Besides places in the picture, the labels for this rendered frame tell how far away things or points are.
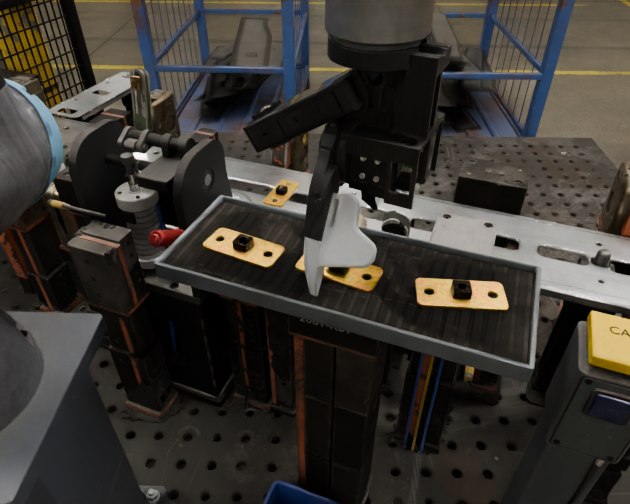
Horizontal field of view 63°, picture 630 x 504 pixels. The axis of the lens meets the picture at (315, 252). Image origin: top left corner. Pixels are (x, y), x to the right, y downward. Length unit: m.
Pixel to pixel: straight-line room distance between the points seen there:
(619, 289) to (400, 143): 0.53
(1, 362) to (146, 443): 0.49
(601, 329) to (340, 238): 0.25
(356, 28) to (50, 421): 0.41
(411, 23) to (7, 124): 0.35
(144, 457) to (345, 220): 0.65
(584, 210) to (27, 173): 1.39
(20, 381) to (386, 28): 0.42
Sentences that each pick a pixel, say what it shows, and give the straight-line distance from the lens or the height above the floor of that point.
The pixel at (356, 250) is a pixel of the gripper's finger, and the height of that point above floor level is 1.24.
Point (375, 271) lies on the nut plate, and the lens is 0.52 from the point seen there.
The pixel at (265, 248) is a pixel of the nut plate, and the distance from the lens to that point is 0.55.
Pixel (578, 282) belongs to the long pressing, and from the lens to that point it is 0.84.
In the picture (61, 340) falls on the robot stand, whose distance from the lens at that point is 0.60.
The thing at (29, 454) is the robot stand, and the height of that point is 1.10.
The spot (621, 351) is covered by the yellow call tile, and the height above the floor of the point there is 1.16.
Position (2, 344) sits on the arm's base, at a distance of 0.53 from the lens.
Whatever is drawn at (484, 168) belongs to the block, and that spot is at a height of 1.03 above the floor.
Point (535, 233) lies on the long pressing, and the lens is 0.91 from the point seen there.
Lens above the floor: 1.50
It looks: 39 degrees down
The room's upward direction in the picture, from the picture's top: straight up
